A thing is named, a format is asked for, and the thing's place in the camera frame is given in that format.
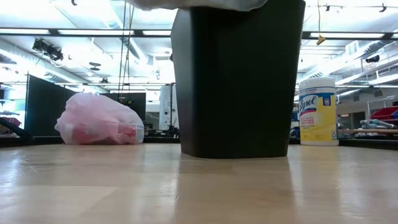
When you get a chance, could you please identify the translucent pink trash bag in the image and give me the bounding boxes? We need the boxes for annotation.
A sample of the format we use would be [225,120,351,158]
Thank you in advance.
[54,91,146,146]

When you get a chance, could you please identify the grey trash bag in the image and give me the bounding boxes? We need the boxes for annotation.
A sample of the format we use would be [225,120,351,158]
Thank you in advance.
[126,0,269,12]

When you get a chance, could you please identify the black plastic trash bin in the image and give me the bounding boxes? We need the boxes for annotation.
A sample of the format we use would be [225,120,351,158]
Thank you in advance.
[170,0,307,159]

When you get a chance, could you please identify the white cylindrical tank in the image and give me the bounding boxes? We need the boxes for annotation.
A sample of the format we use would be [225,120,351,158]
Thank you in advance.
[158,85,180,131]

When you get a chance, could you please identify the low black partition panel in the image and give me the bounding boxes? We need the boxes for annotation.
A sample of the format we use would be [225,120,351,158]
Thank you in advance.
[99,91,147,123]

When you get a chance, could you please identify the yellow Lysol wipes canister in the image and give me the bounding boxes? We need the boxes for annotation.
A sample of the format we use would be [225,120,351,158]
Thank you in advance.
[297,77,340,147]

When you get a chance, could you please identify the long ceiling light strip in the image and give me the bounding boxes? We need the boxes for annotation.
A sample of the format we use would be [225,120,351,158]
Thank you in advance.
[303,30,398,40]
[0,27,174,37]

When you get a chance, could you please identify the hanging yellow tag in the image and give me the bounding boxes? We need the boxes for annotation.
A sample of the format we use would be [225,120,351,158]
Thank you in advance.
[315,0,326,46]

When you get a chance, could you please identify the wide black partition panel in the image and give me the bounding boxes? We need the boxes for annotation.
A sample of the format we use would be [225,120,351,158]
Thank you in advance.
[24,73,80,138]

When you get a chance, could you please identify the black ceiling device cluster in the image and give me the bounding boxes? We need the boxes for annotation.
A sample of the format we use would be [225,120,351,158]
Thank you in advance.
[32,38,65,62]

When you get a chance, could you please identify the wooden workbench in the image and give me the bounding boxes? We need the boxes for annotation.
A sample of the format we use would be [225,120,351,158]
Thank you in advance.
[337,128,398,140]

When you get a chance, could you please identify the blue grey cloth rolls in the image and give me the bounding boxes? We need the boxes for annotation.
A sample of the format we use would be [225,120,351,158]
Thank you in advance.
[359,118,398,130]

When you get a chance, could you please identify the red blue storage bins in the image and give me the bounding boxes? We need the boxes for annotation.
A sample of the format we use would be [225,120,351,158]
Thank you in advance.
[369,105,398,121]

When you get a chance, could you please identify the hanging thin ropes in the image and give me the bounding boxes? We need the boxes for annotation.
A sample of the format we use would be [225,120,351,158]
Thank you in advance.
[117,0,137,105]

